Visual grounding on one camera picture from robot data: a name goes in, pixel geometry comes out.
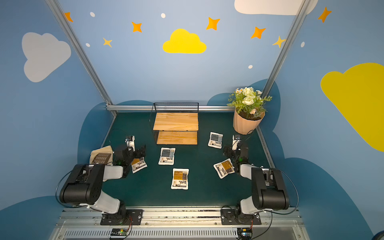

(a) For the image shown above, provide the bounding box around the yellow coffee bag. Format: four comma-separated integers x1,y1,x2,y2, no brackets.
131,157,148,174
171,169,189,190
214,159,235,179

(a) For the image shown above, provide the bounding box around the grey coffee bag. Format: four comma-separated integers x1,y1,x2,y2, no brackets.
158,148,176,166
208,132,224,149

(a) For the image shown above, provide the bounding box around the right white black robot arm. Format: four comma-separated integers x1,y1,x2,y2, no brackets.
223,145,290,216

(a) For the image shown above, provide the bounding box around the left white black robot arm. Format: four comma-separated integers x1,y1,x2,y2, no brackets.
55,145,146,217

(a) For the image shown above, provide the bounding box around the brown slotted spatula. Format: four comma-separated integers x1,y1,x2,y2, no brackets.
91,153,112,165

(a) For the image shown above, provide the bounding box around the potted artificial flower plant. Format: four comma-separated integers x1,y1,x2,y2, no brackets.
227,87,272,135

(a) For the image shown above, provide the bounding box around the right small circuit board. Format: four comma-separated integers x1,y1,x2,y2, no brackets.
237,228,253,240

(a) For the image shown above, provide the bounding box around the small circuit board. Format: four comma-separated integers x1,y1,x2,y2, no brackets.
110,228,130,239
237,228,253,240

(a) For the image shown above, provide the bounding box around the left small circuit board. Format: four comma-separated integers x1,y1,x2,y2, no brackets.
110,228,130,239

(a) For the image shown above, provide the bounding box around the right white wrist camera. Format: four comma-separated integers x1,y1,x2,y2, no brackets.
232,135,241,151

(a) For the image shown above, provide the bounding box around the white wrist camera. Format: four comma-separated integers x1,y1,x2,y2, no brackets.
126,136,136,152
232,135,241,151

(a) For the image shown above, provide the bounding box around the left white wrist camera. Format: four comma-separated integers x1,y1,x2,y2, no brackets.
126,136,136,152

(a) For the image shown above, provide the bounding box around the two-tier wooden wire shelf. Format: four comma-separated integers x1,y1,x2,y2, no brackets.
149,102,199,146

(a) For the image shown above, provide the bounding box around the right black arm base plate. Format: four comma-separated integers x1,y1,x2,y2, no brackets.
220,208,262,225

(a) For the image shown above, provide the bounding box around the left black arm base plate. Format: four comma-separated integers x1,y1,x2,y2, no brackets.
100,209,144,226

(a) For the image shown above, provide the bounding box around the aluminium front rail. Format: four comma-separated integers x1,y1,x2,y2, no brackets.
50,207,310,240

